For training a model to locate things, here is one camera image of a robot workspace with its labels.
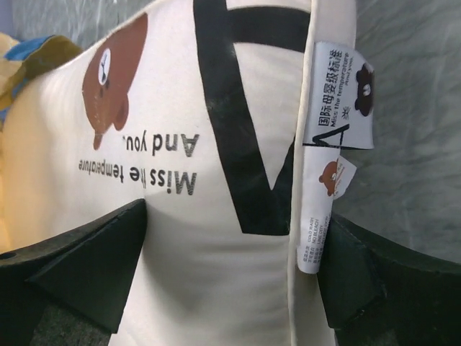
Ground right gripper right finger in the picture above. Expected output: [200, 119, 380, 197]
[318, 214, 460, 346]

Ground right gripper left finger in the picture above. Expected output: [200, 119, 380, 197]
[1, 199, 147, 345]

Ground cream pillow with bear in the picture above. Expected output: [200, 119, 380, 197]
[1, 1, 374, 345]

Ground blue yellow Pikachu pillowcase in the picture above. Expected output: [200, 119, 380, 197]
[1, 33, 83, 123]

